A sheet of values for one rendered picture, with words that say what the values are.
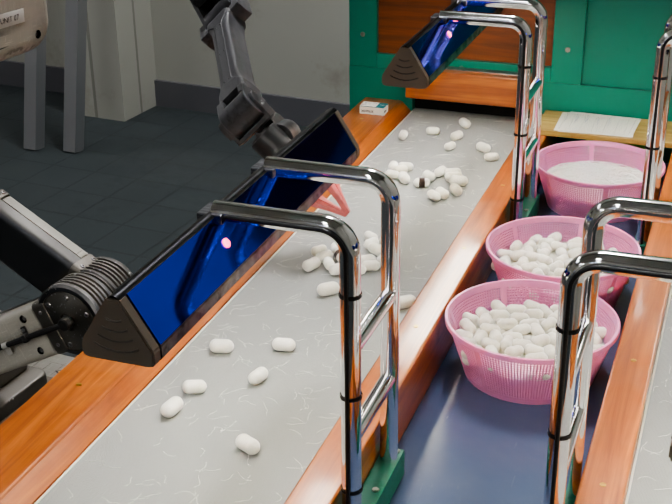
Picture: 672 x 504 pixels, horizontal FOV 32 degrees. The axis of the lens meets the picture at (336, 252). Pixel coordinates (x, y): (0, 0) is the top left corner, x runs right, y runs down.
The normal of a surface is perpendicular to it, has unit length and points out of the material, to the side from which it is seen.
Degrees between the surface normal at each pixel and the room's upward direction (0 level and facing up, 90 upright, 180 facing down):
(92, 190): 0
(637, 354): 0
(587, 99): 90
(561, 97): 90
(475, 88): 90
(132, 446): 0
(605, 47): 90
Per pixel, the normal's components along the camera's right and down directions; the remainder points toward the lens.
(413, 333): -0.01, -0.91
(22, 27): 0.90, 0.18
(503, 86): -0.34, 0.40
